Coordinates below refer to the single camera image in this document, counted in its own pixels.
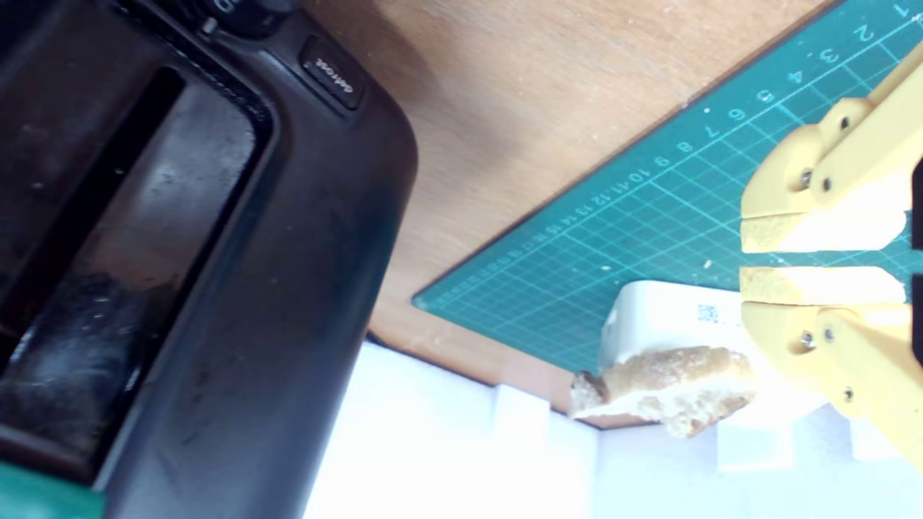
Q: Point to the black two-slot toaster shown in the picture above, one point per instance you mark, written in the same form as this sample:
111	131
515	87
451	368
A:
288	324

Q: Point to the brown bread slice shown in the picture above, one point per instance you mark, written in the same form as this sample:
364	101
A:
670	375

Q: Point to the white block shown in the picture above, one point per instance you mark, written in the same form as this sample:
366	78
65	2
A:
663	317

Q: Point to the green cutting mat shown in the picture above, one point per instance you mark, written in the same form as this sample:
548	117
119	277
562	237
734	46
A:
577	252

